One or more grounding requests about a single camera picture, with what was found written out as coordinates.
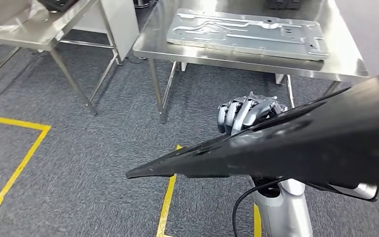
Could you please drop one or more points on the black plastic plate bracket part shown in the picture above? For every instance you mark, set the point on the black plastic plate bracket part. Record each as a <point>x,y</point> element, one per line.
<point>307,153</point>

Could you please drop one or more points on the black part on side table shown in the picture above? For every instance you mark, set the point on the black part on side table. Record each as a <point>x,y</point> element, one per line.
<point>57,5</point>

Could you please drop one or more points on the black plastic box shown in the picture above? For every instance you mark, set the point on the black plastic box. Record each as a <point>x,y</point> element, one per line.
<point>294,4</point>
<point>277,4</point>

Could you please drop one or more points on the stainless steel workbench table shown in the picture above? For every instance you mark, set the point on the stainless steel workbench table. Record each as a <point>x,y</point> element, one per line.
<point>340,65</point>

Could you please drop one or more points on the stamped silver metal plate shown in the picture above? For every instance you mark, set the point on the stamped silver metal plate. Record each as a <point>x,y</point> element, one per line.
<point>241,36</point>

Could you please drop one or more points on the white cabinet panel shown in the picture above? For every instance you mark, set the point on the white cabinet panel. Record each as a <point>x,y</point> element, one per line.
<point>124,23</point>

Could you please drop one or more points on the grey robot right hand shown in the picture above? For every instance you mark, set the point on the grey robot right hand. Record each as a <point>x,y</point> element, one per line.
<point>241,114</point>

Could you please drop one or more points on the clear plastic bag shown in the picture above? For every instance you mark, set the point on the clear plastic bag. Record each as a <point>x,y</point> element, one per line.
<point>0,16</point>

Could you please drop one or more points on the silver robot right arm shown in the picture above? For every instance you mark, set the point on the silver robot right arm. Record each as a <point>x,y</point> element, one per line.
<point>284,212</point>

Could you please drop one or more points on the stainless steel side table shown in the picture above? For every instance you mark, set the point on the stainless steel side table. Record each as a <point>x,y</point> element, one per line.
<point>36,32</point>

